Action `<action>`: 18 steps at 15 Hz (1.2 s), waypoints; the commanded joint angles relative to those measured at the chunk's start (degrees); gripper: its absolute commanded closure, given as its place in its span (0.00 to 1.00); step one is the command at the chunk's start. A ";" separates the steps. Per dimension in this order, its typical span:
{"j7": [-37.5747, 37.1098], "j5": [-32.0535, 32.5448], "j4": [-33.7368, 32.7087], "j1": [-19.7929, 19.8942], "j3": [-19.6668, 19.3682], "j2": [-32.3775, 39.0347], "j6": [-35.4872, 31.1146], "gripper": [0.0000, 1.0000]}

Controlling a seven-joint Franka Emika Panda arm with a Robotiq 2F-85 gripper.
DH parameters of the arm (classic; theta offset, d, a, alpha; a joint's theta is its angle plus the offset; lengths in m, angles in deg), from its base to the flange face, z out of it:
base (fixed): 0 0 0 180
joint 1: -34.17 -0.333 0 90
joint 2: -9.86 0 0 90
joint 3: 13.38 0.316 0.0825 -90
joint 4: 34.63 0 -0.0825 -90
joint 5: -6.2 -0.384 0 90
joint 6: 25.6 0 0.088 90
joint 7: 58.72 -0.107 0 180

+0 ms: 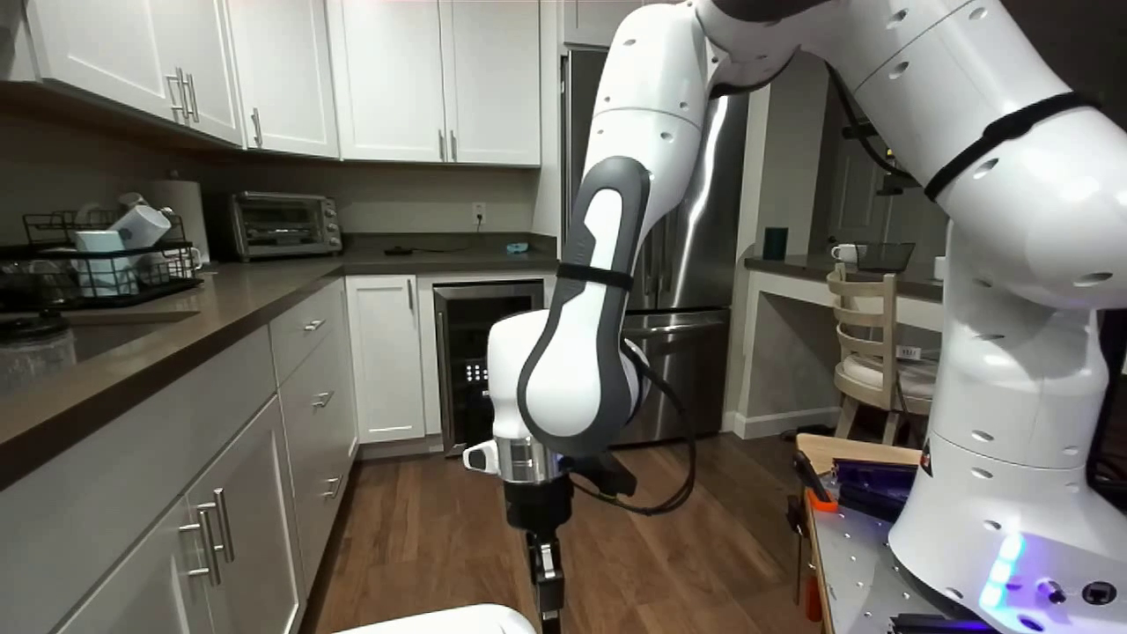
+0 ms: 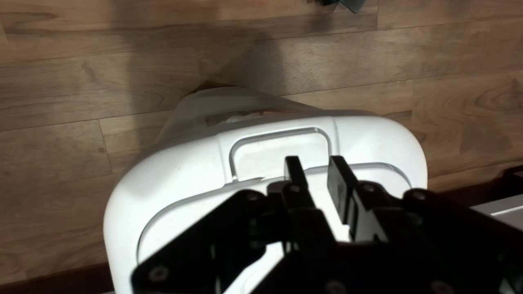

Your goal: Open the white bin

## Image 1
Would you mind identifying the black dishwasher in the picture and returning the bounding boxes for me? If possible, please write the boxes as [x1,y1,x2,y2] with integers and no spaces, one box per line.
[430,277,552,459]

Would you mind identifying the brown kitchen countertop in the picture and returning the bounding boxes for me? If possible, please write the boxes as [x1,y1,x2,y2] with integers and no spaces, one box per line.
[0,250,563,492]

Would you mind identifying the white paper towel roll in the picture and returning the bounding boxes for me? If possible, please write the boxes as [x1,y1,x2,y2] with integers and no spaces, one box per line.
[143,175,214,272]

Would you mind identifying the white built-in desk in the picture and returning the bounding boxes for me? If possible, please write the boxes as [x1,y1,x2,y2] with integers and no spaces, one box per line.
[734,250,950,445]

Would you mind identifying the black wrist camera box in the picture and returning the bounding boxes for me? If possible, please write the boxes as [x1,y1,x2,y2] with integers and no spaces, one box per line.
[571,449,639,505]

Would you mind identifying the white kitchen cabinets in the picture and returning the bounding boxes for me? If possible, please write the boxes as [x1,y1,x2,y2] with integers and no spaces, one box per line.
[0,272,434,634]
[18,0,545,170]

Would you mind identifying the stainless steel refrigerator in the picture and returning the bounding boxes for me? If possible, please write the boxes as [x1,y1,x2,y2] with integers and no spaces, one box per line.
[558,42,753,453]

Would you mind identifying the white upper kitchen cabinets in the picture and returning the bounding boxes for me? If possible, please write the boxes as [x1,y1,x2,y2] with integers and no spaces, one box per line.
[18,0,545,170]

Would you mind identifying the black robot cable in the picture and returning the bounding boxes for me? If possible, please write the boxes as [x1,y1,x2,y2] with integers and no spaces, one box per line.
[598,335,705,517]

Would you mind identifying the dark wire basket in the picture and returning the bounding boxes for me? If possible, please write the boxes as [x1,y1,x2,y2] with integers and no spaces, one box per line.
[852,235,923,280]

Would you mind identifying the pale blue plastic container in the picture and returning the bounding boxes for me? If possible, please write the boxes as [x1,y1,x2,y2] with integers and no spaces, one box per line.
[69,226,140,300]

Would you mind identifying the silver toaster oven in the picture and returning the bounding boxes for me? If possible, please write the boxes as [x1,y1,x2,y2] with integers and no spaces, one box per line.
[224,188,348,264]

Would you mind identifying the white lower kitchen cabinets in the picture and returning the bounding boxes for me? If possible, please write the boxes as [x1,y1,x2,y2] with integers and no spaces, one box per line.
[0,272,434,634]

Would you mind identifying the white plastic container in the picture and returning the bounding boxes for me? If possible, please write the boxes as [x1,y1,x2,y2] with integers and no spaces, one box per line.
[107,197,174,252]

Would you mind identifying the black clamp with orange tip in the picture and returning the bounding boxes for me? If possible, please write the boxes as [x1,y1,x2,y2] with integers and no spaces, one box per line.
[798,483,845,525]

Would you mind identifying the black wire dish rack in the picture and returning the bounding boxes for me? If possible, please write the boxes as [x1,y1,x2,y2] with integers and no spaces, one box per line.
[0,208,207,318]

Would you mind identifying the robot mounting table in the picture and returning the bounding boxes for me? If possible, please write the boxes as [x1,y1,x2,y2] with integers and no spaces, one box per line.
[791,431,1127,634]

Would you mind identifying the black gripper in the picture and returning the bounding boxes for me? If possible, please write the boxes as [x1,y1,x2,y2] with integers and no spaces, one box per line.
[501,473,579,634]

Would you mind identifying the white bin lid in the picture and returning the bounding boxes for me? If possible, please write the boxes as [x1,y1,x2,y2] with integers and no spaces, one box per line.
[334,601,543,634]

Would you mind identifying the wooden chair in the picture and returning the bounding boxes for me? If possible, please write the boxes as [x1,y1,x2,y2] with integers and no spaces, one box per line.
[825,264,942,449]

